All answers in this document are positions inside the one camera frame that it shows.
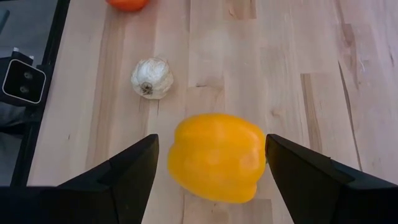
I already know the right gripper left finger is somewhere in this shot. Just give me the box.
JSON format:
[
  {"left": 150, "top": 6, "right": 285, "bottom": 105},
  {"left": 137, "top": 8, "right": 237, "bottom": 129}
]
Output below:
[{"left": 0, "top": 133, "right": 160, "bottom": 224}]

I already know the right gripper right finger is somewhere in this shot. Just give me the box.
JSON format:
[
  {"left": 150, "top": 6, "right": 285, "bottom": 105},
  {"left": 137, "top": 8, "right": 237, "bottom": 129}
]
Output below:
[{"left": 265, "top": 133, "right": 398, "bottom": 224}]

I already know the yellow bell pepper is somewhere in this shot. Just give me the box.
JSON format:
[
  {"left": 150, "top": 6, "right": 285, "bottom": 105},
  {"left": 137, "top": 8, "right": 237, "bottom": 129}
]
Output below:
[{"left": 167, "top": 113, "right": 267, "bottom": 205}]

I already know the white garlic bulb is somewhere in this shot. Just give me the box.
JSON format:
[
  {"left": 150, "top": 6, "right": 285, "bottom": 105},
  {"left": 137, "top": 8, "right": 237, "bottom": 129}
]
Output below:
[{"left": 130, "top": 57, "right": 174, "bottom": 100}]

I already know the orange bell pepper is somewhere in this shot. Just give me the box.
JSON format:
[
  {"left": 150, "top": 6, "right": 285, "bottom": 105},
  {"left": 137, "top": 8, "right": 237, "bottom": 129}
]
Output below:
[{"left": 105, "top": 0, "right": 150, "bottom": 13}]

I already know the black table-level camera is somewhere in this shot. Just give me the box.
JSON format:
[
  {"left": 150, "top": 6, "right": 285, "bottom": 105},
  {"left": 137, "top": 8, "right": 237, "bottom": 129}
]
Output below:
[{"left": 0, "top": 48, "right": 47, "bottom": 107}]

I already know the black aluminium table frame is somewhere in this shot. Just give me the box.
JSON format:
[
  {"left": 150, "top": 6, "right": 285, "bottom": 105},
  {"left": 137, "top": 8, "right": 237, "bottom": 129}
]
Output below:
[{"left": 11, "top": 0, "right": 71, "bottom": 187}]

